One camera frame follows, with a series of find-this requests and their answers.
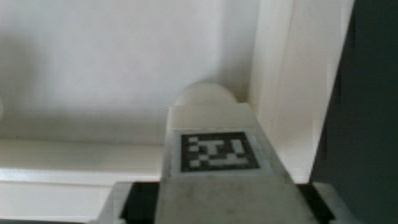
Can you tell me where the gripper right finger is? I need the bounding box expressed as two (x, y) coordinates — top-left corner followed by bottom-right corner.
(297, 182), (365, 224)

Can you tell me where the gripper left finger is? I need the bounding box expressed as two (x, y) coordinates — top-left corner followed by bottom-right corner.
(87, 182), (160, 224)

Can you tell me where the white table leg with tag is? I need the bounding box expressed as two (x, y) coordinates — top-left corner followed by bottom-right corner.
(155, 83), (318, 224)

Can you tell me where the white square tabletop part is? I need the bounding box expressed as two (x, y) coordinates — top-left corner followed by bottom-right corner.
(0, 0), (356, 224)

